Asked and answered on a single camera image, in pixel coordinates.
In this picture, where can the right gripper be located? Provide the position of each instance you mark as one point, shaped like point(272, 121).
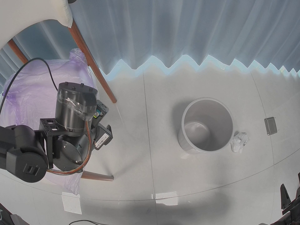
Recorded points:
point(294, 211)

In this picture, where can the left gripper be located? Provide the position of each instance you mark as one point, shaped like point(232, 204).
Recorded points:
point(104, 135)

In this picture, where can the clear plastic wrapper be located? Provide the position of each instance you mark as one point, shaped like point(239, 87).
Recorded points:
point(239, 142)

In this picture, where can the purple plastic bag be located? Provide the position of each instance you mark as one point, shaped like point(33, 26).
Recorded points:
point(28, 85)

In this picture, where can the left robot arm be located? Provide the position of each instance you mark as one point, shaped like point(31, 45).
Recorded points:
point(23, 153)

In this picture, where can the pale grey trash bin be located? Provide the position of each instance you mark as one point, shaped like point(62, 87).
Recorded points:
point(187, 144)

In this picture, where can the white curtain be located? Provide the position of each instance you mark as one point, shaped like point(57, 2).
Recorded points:
point(187, 20)

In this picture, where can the white cushioned wooden chair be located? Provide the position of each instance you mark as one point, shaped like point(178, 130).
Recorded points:
point(35, 3)

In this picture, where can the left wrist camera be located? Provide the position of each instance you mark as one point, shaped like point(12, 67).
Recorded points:
point(103, 108)

